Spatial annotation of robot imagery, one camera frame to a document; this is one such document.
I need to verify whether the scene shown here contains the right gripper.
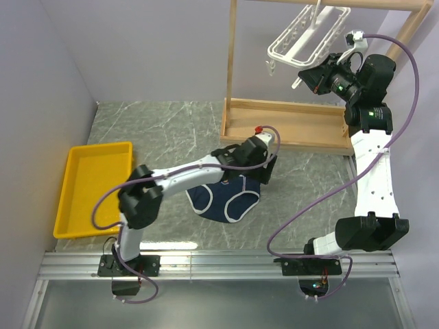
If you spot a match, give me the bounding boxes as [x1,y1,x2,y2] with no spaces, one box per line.
[298,53,362,103]

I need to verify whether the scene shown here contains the white clip hanger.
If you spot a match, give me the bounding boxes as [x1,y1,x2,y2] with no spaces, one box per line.
[265,1,351,76]

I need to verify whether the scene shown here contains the navy blue underwear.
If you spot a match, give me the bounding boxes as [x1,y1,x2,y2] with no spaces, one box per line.
[186,175,261,223]

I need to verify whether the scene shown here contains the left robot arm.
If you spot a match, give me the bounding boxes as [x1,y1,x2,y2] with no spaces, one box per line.
[112,132,277,276]

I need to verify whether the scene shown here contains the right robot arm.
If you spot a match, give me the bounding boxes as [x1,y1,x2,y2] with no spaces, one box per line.
[298,53,410,274]

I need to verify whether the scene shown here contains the yellow plastic tray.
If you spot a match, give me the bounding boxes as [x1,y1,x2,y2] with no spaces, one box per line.
[53,141,134,239]

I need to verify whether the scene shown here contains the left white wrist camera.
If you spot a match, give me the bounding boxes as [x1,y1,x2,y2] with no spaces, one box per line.
[254,126,275,148]

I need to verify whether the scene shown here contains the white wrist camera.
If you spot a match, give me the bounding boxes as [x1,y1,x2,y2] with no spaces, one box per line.
[254,126,275,148]
[337,30,368,64]

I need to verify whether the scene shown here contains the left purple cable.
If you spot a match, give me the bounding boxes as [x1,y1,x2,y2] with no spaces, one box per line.
[91,125,282,304]

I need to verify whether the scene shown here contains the purple cable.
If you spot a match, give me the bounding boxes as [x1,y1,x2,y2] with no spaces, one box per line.
[266,33,420,301]
[91,125,282,304]

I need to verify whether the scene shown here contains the wooden hanging rack frame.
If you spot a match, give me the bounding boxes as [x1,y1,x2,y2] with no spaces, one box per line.
[220,1,434,156]

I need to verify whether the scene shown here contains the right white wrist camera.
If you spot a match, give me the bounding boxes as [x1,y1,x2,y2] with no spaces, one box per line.
[337,30,368,64]

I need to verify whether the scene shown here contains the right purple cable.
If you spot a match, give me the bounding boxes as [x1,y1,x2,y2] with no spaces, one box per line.
[266,33,420,301]

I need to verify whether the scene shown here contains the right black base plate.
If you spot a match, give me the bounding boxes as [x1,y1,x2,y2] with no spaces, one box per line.
[274,258,342,276]

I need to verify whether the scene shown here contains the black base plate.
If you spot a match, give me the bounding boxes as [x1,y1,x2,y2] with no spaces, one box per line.
[274,258,342,276]
[97,254,161,277]

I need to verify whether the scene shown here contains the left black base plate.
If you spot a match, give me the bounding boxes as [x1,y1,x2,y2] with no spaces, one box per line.
[97,254,161,277]

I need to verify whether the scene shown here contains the aluminium rail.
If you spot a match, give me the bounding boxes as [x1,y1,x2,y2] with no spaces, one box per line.
[37,250,400,280]

